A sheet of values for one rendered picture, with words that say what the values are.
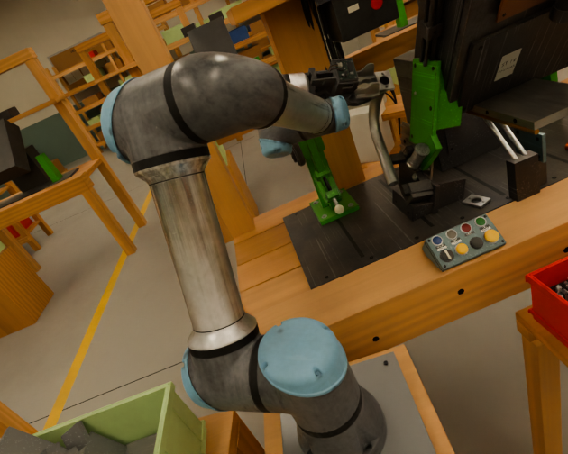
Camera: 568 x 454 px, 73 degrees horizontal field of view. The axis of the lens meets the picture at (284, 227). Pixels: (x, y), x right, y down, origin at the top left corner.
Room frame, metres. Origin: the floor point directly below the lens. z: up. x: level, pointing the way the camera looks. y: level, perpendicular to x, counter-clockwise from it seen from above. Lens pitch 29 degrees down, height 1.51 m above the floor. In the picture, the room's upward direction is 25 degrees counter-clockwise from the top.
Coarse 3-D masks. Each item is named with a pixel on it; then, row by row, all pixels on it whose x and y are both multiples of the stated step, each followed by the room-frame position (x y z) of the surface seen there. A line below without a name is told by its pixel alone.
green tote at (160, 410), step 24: (168, 384) 0.60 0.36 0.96; (120, 408) 0.60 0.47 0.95; (144, 408) 0.60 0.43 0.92; (168, 408) 0.54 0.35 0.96; (48, 432) 0.62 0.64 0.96; (96, 432) 0.61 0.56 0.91; (120, 432) 0.61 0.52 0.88; (144, 432) 0.61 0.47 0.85; (168, 432) 0.51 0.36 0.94; (192, 432) 0.55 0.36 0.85
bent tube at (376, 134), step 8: (376, 72) 0.97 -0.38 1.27; (384, 72) 0.97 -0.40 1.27; (376, 80) 0.96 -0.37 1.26; (384, 80) 0.97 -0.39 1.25; (384, 88) 0.94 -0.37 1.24; (392, 88) 0.94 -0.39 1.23; (376, 104) 1.00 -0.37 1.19; (376, 112) 1.01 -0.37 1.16; (376, 120) 1.01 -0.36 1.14; (376, 128) 1.01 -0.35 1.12; (376, 136) 0.99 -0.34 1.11; (376, 144) 0.98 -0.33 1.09; (384, 144) 0.97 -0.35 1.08; (384, 152) 0.95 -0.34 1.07; (384, 160) 0.93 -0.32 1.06; (384, 168) 0.92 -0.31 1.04; (392, 168) 0.91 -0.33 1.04; (392, 176) 0.89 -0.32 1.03; (392, 184) 0.90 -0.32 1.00
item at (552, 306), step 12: (552, 264) 0.50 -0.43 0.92; (564, 264) 0.50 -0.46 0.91; (528, 276) 0.50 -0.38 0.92; (540, 276) 0.50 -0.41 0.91; (552, 276) 0.50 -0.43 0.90; (564, 276) 0.50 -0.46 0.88; (540, 288) 0.47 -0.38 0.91; (552, 288) 0.49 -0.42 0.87; (564, 288) 0.48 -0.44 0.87; (540, 300) 0.48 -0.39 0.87; (552, 300) 0.44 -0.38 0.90; (564, 300) 0.42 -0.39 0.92; (528, 312) 0.50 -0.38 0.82; (540, 312) 0.48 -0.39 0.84; (552, 312) 0.45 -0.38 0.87; (564, 312) 0.42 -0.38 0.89; (552, 324) 0.45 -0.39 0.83; (564, 324) 0.42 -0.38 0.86; (564, 336) 0.42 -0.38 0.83
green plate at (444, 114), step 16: (416, 64) 0.93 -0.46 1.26; (432, 64) 0.86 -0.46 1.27; (416, 80) 0.93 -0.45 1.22; (432, 80) 0.85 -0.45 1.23; (416, 96) 0.93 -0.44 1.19; (432, 96) 0.85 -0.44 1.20; (416, 112) 0.92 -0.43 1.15; (432, 112) 0.84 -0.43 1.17; (448, 112) 0.85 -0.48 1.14; (416, 128) 0.92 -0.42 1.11; (432, 128) 0.84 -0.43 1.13
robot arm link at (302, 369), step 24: (264, 336) 0.43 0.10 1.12; (288, 336) 0.42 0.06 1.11; (312, 336) 0.40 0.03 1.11; (264, 360) 0.39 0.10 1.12; (288, 360) 0.38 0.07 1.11; (312, 360) 0.36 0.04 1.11; (336, 360) 0.36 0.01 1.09; (264, 384) 0.38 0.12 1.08; (288, 384) 0.35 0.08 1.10; (312, 384) 0.34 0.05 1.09; (336, 384) 0.35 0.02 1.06; (264, 408) 0.38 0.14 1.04; (288, 408) 0.36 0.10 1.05; (312, 408) 0.34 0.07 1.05; (336, 408) 0.34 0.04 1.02
